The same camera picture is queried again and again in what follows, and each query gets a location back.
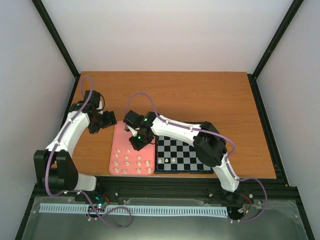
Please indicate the right black frame post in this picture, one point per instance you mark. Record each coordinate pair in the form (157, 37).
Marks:
(283, 26)

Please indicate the left black frame post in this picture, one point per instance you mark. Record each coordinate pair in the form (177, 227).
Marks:
(50, 26)

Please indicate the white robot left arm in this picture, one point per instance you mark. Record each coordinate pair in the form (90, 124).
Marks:
(54, 166)

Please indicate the pink plastic tray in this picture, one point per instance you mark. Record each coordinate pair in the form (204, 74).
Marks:
(121, 141)

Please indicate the black frame post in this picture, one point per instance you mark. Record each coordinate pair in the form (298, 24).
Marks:
(283, 26)
(50, 26)

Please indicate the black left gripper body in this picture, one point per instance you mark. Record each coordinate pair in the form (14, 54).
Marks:
(99, 122)

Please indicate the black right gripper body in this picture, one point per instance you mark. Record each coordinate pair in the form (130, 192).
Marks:
(142, 142)

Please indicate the black white chessboard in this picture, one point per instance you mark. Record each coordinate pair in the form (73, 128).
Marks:
(186, 161)

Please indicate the black aluminium frame rail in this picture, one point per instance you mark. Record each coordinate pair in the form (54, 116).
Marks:
(117, 189)

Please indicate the light blue cable duct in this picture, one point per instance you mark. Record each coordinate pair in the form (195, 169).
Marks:
(136, 210)

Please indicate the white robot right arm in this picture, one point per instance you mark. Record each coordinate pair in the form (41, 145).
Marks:
(211, 148)

